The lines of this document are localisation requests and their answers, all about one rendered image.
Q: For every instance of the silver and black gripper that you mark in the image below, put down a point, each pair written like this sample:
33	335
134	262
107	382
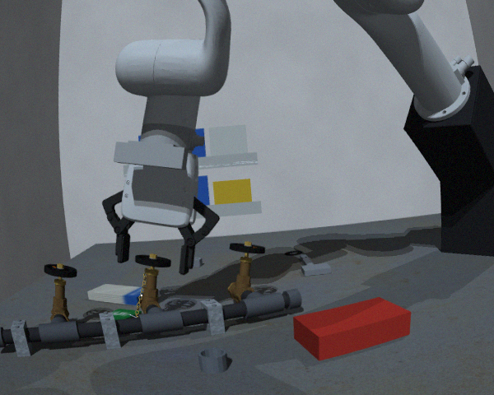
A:
157	196

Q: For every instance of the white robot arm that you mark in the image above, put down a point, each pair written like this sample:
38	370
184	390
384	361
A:
165	69

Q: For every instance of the red rectangular block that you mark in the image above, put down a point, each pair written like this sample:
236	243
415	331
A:
353	327

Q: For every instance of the dark grey pipe with three valves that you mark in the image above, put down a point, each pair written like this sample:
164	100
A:
154	320

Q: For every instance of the white and blue bag of cable ties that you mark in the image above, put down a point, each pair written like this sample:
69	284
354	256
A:
116	294

